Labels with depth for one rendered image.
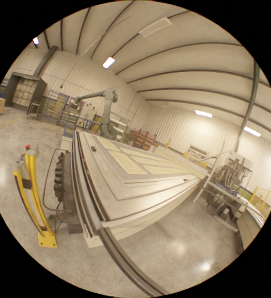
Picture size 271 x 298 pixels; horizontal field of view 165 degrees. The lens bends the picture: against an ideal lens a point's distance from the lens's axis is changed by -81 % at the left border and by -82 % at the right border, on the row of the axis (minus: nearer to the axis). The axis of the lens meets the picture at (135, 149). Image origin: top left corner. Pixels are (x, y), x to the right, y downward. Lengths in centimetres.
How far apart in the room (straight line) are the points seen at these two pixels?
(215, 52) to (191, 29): 133
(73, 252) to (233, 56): 633
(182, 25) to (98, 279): 622
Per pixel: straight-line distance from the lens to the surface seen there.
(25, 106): 924
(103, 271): 124
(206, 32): 495
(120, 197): 55
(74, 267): 122
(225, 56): 522
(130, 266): 42
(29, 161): 54
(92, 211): 50
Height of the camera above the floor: 121
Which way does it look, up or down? 8 degrees down
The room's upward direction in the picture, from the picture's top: 24 degrees clockwise
